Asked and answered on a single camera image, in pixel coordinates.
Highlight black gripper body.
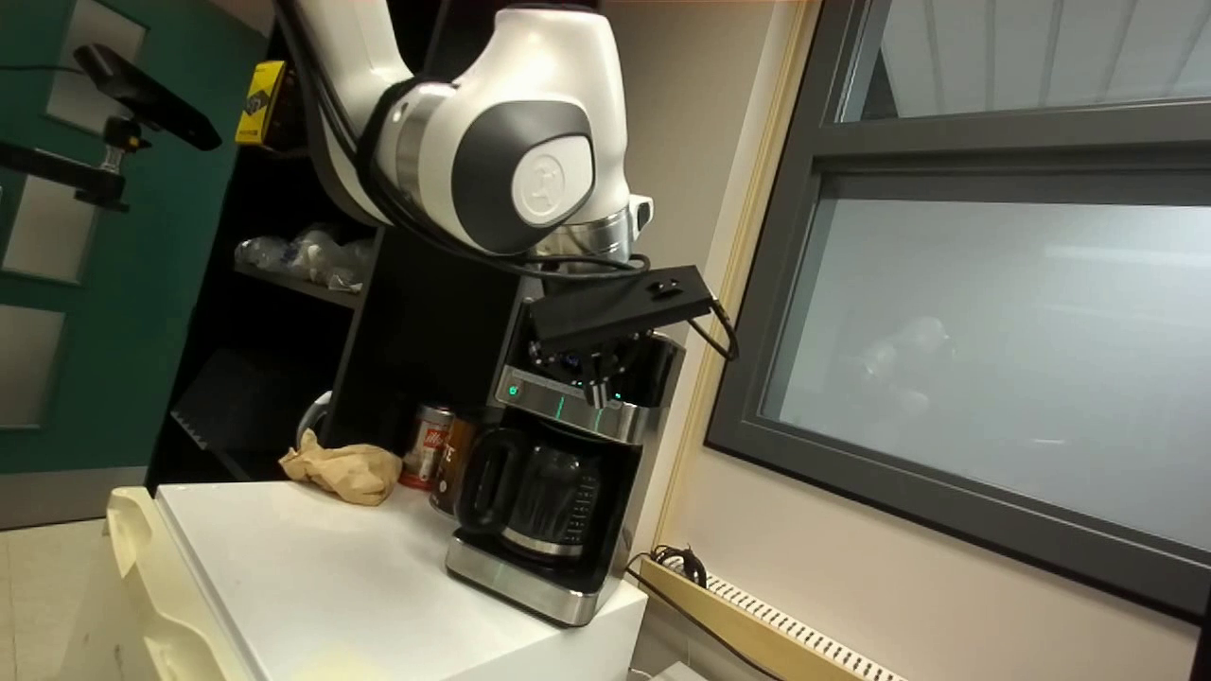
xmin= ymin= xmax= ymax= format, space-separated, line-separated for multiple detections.
xmin=556 ymin=223 xmax=655 ymax=275

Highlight black and steel coffeemaker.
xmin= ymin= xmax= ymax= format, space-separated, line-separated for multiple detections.
xmin=443 ymin=275 xmax=689 ymax=631

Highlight glass coffee carafe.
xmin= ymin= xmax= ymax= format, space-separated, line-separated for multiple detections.
xmin=453 ymin=421 xmax=614 ymax=566

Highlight dark Van Houtte coffee can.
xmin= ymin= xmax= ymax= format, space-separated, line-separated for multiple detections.
xmin=433 ymin=411 xmax=486 ymax=515

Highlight dark brown jar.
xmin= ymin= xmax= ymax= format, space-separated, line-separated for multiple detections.
xmin=399 ymin=402 xmax=460 ymax=497

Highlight black shelving unit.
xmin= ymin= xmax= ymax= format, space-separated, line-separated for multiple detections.
xmin=141 ymin=0 xmax=540 ymax=501

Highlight clear plastic bags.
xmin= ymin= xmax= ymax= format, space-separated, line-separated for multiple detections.
xmin=231 ymin=223 xmax=378 ymax=303

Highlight white mini fridge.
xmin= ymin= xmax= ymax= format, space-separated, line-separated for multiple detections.
xmin=104 ymin=472 xmax=651 ymax=681

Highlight yellow box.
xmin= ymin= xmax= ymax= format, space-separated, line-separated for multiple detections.
xmin=231 ymin=56 xmax=293 ymax=155

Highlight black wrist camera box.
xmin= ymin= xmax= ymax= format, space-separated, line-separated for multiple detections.
xmin=519 ymin=261 xmax=720 ymax=359

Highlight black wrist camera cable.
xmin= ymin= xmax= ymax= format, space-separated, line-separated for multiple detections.
xmin=680 ymin=291 xmax=744 ymax=367

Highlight black cable loop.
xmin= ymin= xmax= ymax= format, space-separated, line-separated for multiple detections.
xmin=644 ymin=541 xmax=713 ymax=594

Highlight grey window frame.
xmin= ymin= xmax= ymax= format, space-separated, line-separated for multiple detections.
xmin=702 ymin=0 xmax=1211 ymax=624

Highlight green wall panel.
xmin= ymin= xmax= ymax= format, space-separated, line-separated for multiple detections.
xmin=0 ymin=0 xmax=281 ymax=481

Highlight black camera on stand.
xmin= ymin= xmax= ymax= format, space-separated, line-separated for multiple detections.
xmin=0 ymin=38 xmax=228 ymax=217

